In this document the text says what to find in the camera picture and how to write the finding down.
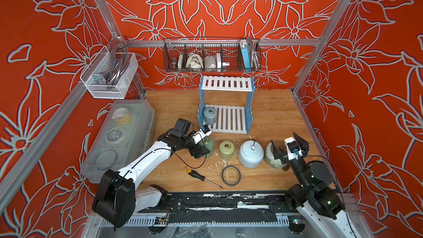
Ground grey hoses in bin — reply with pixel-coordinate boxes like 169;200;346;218
105;47;132;86

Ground small dark green tea canister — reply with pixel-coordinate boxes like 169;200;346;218
202;136;214;158

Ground cream floral tea canister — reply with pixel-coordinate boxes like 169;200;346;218
263;141;288;170

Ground white ceramic tea canister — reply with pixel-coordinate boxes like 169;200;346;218
239;140;264;169

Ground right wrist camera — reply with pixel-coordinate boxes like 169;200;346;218
284;137;302;161

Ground clear plastic wall bin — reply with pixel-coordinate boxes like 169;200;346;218
80;47;138;99

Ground yellow black screwdriver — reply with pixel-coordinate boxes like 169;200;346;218
187;169;223;189

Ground small yellow-green tea canister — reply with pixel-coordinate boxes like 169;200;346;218
219;140;235;161

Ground small blue-grey tea canister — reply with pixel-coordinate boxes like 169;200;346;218
203;107;218;126

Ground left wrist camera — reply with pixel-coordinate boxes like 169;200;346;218
192;124;212;144

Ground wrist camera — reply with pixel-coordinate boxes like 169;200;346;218
284;137;302;161
192;124;212;144

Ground blue white two-tier shelf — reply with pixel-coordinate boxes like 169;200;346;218
197;76;256;134

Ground light blue box in basket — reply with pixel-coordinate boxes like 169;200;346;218
240;39;251;72

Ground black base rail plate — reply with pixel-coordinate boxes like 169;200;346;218
134;191;306;226

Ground translucent plastic storage box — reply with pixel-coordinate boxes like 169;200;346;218
81;99;156;184

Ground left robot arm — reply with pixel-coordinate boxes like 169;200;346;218
92;118;212;229

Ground roll of brown tape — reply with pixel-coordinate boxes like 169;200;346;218
221;165;241;187

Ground cream cloth item in basket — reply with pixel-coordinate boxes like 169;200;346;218
185;52;204;71

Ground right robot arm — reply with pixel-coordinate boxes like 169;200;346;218
270;133;361;238

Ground black wire wall basket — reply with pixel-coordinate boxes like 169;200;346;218
163;37;262;73

